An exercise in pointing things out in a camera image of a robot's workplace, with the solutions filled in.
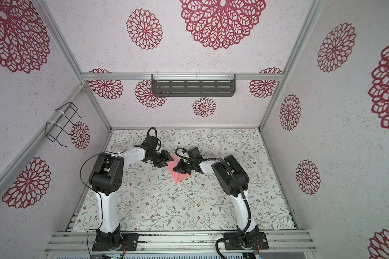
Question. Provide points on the pink square paper sheet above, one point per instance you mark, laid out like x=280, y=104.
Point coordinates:
x=175, y=175

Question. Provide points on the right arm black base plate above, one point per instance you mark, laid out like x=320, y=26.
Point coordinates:
x=247, y=241

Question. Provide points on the dark grey slotted wall shelf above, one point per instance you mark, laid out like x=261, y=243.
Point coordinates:
x=193, y=86

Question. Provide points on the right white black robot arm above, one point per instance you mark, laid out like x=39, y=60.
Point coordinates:
x=233, y=180

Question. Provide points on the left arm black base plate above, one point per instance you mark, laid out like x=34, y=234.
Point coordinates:
x=128, y=242

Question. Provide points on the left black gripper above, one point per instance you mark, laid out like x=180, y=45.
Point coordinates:
x=166, y=156

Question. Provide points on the aluminium front rail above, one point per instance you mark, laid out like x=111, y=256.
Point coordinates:
x=180, y=242

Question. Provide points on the black wire wall rack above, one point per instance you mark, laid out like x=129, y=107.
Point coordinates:
x=55, y=128

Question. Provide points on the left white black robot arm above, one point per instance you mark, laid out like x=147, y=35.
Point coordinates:
x=107, y=177

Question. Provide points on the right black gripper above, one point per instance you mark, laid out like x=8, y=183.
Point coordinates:
x=181, y=167

